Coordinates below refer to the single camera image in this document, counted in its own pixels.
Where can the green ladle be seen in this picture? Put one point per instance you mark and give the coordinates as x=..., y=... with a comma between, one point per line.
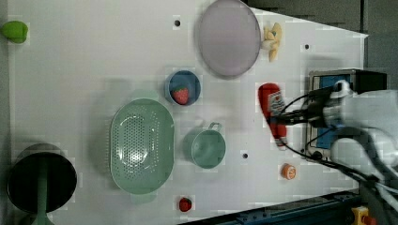
x=41, y=218

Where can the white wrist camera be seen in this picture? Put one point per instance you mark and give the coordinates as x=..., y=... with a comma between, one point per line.
x=341, y=89

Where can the lilac round plate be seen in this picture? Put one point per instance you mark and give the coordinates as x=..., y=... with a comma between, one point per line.
x=229, y=37

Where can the green oval strainer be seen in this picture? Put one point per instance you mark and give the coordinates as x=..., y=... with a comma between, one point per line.
x=142, y=144

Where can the yellow red emergency button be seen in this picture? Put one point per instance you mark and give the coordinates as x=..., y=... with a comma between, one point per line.
x=362, y=217

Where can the small blue bowl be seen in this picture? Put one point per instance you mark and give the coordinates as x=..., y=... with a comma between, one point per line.
x=182, y=78

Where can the black round pot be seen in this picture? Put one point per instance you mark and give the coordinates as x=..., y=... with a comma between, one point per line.
x=23, y=187

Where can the orange slice toy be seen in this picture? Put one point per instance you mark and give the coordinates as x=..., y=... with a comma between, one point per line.
x=288, y=171

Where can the red ketchup bottle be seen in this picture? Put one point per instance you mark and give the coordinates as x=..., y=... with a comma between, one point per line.
x=271, y=103

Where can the green cup with handle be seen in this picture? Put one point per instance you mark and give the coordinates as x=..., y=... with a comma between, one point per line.
x=205, y=147

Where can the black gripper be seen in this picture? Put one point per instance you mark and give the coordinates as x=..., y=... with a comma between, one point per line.
x=313, y=113

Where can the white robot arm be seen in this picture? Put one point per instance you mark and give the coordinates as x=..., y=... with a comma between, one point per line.
x=364, y=145

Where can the green pepper toy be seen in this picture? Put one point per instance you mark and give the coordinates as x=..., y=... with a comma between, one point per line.
x=15, y=31

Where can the strawberry toy in bowl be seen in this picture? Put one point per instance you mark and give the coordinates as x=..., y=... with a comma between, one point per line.
x=180, y=95

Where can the silver black toaster oven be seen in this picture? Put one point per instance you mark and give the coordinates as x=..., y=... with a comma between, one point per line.
x=319, y=139

